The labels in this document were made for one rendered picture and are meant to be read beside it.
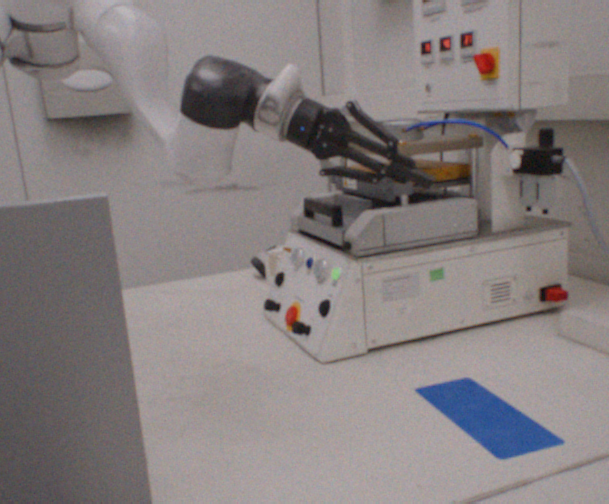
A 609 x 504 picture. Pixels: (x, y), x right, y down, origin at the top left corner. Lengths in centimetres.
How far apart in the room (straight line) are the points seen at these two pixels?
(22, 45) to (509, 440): 99
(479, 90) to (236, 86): 53
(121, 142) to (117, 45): 148
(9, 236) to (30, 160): 191
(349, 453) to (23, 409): 40
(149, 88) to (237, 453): 61
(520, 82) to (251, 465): 82
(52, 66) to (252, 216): 160
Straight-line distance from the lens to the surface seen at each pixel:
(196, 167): 103
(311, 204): 130
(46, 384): 75
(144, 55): 116
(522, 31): 130
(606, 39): 160
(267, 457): 91
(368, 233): 115
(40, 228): 70
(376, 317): 118
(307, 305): 126
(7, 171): 261
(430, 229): 121
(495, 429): 96
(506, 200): 131
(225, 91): 99
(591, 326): 123
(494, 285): 131
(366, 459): 88
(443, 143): 124
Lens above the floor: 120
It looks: 14 degrees down
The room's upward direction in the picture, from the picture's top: 4 degrees counter-clockwise
